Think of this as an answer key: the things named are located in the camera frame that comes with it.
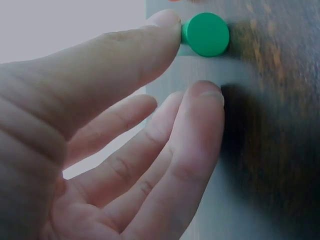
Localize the person's left hand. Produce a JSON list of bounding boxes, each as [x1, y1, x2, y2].
[[0, 9, 226, 240]]

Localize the green wooden cylinder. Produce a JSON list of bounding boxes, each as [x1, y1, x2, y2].
[[179, 12, 230, 58]]

